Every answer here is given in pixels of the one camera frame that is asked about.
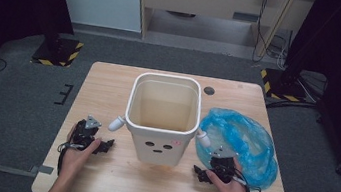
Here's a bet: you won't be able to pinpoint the white trash bin with face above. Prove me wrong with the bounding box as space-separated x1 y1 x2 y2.
103 67 221 173

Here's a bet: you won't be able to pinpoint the black hanging cables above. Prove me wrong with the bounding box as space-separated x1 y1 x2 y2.
249 0 297 72

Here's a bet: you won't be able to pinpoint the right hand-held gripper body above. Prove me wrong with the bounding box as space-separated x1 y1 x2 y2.
205 144 247 187

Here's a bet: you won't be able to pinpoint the grey tape piece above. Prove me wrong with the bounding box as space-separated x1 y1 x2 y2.
28 163 55 178

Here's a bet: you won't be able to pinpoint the blue plastic trash bag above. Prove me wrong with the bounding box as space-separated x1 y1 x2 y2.
189 104 287 192

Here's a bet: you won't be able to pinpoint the black stand with striped base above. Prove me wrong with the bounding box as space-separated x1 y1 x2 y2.
256 0 341 108
30 23 87 71

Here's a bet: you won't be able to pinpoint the thick black floor cables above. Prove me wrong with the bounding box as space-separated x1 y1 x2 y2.
264 94 321 117

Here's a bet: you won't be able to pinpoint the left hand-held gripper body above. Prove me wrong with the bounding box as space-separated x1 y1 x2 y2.
68 113 104 151

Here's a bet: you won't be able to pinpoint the left hand-held gripper cable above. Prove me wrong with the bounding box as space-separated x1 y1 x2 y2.
53 140 87 179

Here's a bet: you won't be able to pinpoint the person's left hand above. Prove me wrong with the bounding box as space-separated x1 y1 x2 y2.
59 122 104 182

